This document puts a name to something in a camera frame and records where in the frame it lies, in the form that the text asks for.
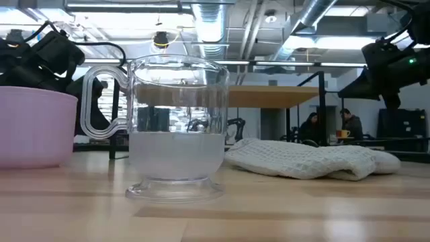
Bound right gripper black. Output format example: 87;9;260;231
337;55;430;109

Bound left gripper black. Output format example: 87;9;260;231
19;50;112;136

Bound pink plastic mug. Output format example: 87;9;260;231
0;85;79;169

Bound clear glass handled cup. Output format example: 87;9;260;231
79;54;230;204

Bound wooden shelf black legs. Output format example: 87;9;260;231
109;70;327;161

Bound person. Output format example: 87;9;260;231
298;112;320;146
338;108;365;140

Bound black cabinet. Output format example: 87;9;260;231
376;108;428;153

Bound grey waffle pot holder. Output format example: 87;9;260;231
224;137;402;182

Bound black chair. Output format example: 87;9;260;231
225;117;247;144

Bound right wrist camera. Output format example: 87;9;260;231
361;39;409;70

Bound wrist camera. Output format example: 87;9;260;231
361;39;409;70
32;30;86;67

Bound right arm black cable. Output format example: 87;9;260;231
378;0;416;43

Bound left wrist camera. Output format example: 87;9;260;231
32;30;86;67

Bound silver ventilation duct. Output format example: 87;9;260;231
190;0;226;61
271;0;339;62

